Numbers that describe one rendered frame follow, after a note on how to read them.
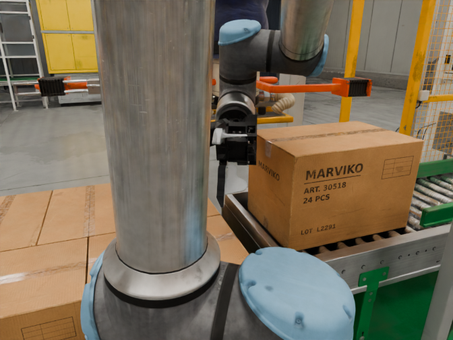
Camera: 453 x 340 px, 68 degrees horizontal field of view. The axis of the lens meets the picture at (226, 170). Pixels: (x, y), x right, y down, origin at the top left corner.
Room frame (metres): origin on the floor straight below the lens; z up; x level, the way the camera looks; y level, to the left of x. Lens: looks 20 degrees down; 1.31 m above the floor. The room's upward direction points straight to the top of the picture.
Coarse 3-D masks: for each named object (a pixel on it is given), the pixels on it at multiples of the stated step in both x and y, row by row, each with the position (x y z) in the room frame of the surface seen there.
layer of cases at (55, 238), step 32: (32, 192) 1.71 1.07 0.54; (64, 192) 1.71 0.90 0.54; (96, 192) 1.71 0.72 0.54; (0, 224) 1.36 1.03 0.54; (32, 224) 1.36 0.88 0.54; (64, 224) 1.36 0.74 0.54; (96, 224) 1.36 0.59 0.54; (224, 224) 1.36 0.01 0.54; (0, 256) 1.11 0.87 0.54; (32, 256) 1.11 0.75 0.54; (64, 256) 1.11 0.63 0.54; (96, 256) 1.11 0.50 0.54; (224, 256) 1.11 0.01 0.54; (0, 288) 0.92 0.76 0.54; (32, 288) 0.92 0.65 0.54; (64, 288) 0.92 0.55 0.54; (0, 320) 0.79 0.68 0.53; (32, 320) 0.82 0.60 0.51; (64, 320) 0.85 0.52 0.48
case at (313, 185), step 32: (288, 128) 1.53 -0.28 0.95; (320, 128) 1.53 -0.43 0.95; (352, 128) 1.53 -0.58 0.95; (256, 160) 1.41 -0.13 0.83; (288, 160) 1.16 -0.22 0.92; (320, 160) 1.16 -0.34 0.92; (352, 160) 1.20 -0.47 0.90; (384, 160) 1.26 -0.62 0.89; (416, 160) 1.31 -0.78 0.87; (256, 192) 1.40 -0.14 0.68; (288, 192) 1.14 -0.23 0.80; (320, 192) 1.16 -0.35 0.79; (352, 192) 1.21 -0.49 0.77; (384, 192) 1.27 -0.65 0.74; (288, 224) 1.13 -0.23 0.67; (320, 224) 1.17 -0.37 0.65; (352, 224) 1.22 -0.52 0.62; (384, 224) 1.28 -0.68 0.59
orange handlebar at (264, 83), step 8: (264, 80) 1.25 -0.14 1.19; (272, 80) 1.25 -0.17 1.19; (72, 88) 1.10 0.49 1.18; (80, 88) 1.10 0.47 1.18; (264, 88) 1.05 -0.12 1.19; (272, 88) 1.01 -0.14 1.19; (280, 88) 1.00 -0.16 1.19; (288, 88) 1.01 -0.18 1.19; (296, 88) 1.01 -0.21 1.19; (304, 88) 1.02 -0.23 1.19; (312, 88) 1.03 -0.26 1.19; (320, 88) 1.03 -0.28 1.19; (328, 88) 1.04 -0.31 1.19; (336, 88) 1.05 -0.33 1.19
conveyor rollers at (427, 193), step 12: (420, 180) 1.88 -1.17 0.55; (432, 180) 1.90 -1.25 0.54; (444, 180) 1.91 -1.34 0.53; (420, 192) 1.76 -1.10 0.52; (432, 192) 1.70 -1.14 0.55; (444, 192) 1.72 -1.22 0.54; (420, 204) 1.56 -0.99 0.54; (432, 204) 1.58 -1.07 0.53; (420, 216) 1.44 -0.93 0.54; (408, 228) 1.31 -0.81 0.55; (420, 228) 1.33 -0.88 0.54; (348, 240) 1.25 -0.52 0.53; (360, 240) 1.21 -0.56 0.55; (372, 240) 1.24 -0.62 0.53; (300, 252) 1.13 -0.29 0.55; (324, 252) 1.13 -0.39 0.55
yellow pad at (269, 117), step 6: (258, 108) 1.17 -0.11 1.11; (264, 108) 1.16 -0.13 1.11; (258, 114) 1.17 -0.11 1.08; (264, 114) 1.17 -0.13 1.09; (270, 114) 1.17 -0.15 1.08; (276, 114) 1.17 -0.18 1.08; (282, 114) 1.17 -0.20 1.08; (258, 120) 1.12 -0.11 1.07; (264, 120) 1.13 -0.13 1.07; (270, 120) 1.13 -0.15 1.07; (276, 120) 1.14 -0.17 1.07; (282, 120) 1.14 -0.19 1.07; (288, 120) 1.15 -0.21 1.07
